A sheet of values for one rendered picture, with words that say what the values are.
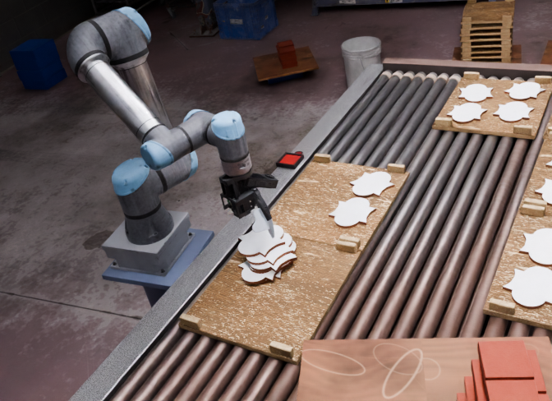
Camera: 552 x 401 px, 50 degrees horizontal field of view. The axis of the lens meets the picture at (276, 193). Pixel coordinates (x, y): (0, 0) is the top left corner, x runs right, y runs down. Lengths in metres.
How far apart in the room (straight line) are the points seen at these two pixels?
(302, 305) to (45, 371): 1.76
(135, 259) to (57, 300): 1.57
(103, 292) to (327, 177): 1.69
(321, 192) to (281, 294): 0.47
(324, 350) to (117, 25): 1.00
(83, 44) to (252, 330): 0.85
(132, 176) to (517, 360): 1.17
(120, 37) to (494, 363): 1.23
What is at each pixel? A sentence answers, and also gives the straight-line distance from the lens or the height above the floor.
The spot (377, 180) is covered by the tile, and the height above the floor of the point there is 0.95.
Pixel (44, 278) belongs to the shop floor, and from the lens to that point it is 3.62.
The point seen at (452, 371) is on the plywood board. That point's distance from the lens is 1.27.
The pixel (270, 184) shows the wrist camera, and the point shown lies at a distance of 1.60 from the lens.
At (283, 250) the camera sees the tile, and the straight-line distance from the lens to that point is 1.65.
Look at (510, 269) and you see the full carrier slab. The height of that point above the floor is 0.94.
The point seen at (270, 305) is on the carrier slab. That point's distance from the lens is 1.58.
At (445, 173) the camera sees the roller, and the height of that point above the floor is 0.91.
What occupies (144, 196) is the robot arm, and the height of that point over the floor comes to 1.12.
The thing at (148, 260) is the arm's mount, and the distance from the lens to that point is 1.86.
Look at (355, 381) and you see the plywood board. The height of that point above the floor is 1.04.
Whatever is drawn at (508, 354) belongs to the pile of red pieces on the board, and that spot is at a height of 1.29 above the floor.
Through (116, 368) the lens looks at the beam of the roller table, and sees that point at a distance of 1.61.
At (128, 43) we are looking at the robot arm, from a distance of 1.72.
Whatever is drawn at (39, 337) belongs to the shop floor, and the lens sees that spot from 3.27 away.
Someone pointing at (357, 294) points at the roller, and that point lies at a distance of 1.60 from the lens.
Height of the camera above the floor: 2.04
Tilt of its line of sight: 34 degrees down
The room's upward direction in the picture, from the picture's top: 11 degrees counter-clockwise
